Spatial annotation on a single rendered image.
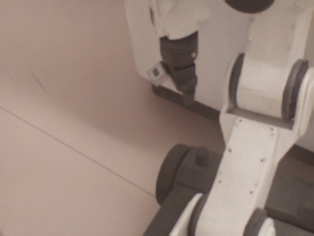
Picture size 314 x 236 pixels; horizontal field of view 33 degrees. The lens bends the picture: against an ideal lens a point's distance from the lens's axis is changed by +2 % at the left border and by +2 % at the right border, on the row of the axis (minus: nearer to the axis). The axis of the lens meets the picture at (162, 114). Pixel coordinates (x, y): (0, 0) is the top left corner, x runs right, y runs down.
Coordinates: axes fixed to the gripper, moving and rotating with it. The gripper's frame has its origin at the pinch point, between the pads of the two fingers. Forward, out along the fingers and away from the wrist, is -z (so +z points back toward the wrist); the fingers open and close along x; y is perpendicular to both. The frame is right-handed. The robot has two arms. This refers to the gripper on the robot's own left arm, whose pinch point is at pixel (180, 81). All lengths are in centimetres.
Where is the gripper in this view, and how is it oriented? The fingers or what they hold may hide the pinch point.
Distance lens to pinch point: 132.5
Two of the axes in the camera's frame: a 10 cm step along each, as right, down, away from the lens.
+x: -3.8, -7.5, 5.4
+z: -0.5, -5.6, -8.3
